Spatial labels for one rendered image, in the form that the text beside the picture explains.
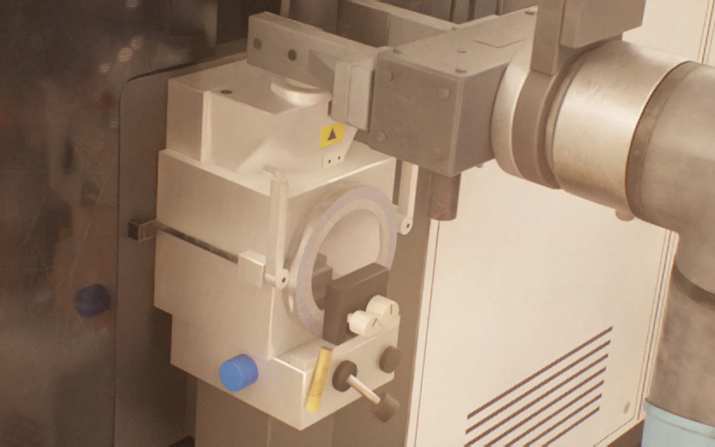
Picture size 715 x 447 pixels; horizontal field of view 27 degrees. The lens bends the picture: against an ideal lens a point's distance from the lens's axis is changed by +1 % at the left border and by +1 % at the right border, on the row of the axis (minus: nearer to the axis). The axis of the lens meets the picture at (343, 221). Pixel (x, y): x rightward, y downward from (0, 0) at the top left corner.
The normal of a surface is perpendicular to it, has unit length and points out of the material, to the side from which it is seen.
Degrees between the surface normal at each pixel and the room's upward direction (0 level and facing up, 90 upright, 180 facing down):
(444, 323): 90
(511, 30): 0
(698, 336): 90
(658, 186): 100
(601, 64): 29
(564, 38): 90
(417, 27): 90
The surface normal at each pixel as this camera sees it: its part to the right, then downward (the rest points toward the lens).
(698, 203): -0.64, 0.42
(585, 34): 0.77, 0.31
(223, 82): 0.07, -0.91
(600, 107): -0.55, -0.17
